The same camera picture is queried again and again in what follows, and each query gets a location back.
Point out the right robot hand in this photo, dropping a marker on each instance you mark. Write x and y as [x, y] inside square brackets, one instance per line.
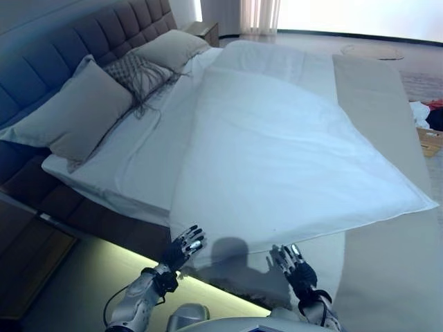
[302, 275]

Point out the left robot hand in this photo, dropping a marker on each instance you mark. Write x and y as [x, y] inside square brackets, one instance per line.
[178, 250]

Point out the white duvet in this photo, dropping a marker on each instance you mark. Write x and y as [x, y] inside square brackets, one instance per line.
[277, 155]

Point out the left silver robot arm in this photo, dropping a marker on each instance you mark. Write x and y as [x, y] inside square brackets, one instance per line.
[138, 301]

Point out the beige bed runner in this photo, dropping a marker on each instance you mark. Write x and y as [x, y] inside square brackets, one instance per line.
[380, 121]

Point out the white mattress sheet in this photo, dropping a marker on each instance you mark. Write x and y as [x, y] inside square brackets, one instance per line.
[138, 166]

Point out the large beige pillow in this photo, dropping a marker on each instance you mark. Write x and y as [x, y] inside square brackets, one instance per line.
[76, 110]

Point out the cardboard laundry box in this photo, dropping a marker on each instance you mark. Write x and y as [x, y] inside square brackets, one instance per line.
[431, 141]

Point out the grey fringed cushion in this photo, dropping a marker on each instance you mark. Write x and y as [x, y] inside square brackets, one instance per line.
[135, 71]

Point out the white clothing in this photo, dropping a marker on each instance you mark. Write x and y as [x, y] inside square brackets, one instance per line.
[418, 114]

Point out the black clothing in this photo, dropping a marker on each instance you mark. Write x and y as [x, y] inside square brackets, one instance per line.
[436, 119]

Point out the red clothing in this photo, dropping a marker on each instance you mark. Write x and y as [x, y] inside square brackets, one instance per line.
[436, 103]

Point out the brown tufted headboard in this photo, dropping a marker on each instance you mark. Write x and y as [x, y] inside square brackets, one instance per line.
[69, 41]

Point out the sheer beige curtain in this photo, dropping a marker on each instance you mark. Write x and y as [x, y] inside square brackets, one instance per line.
[259, 17]

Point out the brown bed frame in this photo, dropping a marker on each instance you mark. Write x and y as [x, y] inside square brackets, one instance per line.
[104, 221]

